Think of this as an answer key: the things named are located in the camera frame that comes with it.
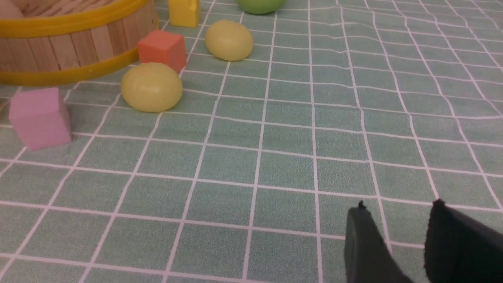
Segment green checkered tablecloth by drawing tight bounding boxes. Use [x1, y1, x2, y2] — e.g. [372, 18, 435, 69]
[1, 0, 503, 283]

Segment orange cube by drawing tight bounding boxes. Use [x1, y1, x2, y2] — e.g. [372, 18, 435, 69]
[137, 30, 187, 72]

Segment yellow bun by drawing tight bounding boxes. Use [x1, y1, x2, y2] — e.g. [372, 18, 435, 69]
[205, 20, 254, 62]
[121, 62, 183, 113]

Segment pink cube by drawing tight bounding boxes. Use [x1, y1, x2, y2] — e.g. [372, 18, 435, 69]
[9, 87, 72, 151]

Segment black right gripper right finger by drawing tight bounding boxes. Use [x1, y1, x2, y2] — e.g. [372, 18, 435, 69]
[424, 199, 503, 283]

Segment green apple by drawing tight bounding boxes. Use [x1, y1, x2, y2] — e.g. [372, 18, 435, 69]
[237, 0, 286, 15]

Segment yellow cube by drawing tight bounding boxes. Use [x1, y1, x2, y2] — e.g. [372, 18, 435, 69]
[168, 0, 201, 28]

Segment bamboo steamer tray yellow rims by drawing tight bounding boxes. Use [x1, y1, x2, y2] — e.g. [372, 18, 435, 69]
[0, 0, 159, 86]

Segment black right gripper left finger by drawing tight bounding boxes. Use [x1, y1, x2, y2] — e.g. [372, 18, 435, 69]
[344, 201, 413, 283]

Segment white bun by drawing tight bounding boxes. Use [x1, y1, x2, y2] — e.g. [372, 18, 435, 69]
[0, 0, 24, 19]

